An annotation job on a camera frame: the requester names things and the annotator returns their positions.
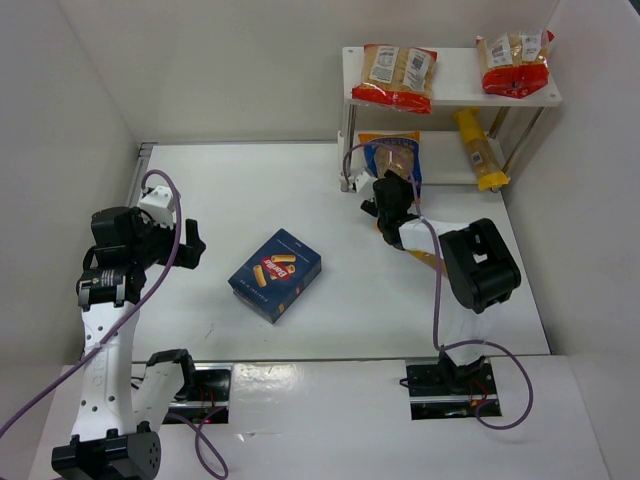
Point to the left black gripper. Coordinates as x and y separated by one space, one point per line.
187 245

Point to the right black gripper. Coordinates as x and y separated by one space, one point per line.
388 187

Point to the blue orecchiette pasta bag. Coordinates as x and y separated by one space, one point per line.
399 153

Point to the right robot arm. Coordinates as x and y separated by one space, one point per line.
471 259

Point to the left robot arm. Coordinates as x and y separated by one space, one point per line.
115 434

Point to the dark blue Barilla pasta box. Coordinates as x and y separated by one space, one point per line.
277 273

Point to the yellow spaghetti bag on shelf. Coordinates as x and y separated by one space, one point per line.
488 173

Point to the red pasta bag left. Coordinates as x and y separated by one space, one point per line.
397 77

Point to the red pasta bag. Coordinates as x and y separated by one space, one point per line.
397 77
515 64

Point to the white two-tier shelf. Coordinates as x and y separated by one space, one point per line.
509 122

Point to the red pasta bag right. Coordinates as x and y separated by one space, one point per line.
515 64

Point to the yellow spaghetti bag on table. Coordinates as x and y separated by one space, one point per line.
426 258

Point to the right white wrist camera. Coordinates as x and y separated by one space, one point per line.
363 183

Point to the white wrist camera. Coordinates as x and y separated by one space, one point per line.
363 183
159 203

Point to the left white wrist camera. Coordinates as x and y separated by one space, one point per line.
159 203

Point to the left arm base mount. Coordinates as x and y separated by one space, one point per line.
199 394

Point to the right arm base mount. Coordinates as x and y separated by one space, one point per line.
441 390

